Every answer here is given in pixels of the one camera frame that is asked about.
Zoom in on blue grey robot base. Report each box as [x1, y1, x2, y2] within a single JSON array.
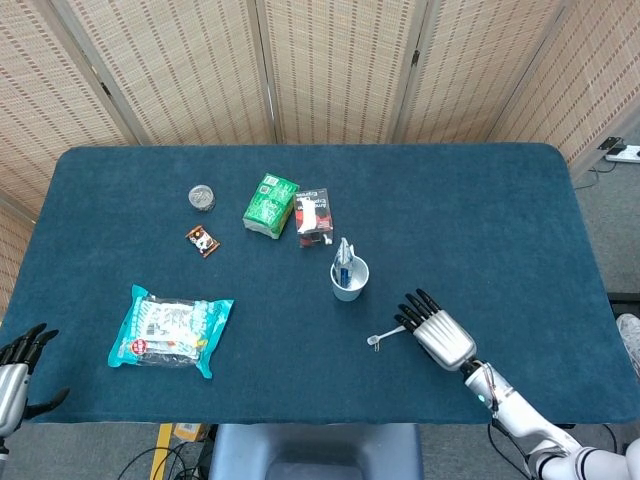
[[207, 423, 425, 480]]

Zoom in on black floor cables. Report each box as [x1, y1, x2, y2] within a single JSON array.
[[117, 439, 216, 480]]

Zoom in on small brown snack packet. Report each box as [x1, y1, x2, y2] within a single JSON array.
[[185, 225, 222, 259]]

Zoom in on white power strip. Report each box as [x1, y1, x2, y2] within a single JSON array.
[[604, 144, 640, 164]]

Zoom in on green tissue pack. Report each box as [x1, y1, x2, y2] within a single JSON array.
[[242, 172, 300, 239]]

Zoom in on dark blue table cloth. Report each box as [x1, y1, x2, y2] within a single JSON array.
[[0, 143, 628, 426]]

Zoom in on yellow cardboard box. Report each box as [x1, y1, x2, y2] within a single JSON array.
[[172, 423, 211, 444]]

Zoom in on light blue plastic cup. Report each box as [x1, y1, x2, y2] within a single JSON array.
[[329, 255, 371, 303]]

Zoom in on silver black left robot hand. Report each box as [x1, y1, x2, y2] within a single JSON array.
[[0, 323, 71, 439]]

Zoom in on clear box of red pieces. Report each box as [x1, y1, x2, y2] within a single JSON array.
[[293, 187, 335, 249]]

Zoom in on blue white toothpaste tube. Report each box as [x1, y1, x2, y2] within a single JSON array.
[[333, 237, 357, 289]]

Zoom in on white toothbrush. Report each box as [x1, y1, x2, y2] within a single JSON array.
[[366, 327, 407, 347]]

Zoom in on round clear clip container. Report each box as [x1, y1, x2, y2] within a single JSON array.
[[187, 184, 218, 212]]

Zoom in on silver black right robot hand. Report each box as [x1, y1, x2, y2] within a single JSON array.
[[393, 288, 477, 372]]

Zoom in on large teal snack bag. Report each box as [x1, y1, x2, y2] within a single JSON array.
[[107, 283, 235, 380]]

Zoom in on woven folding screen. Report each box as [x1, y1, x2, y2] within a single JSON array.
[[0, 0, 640, 321]]

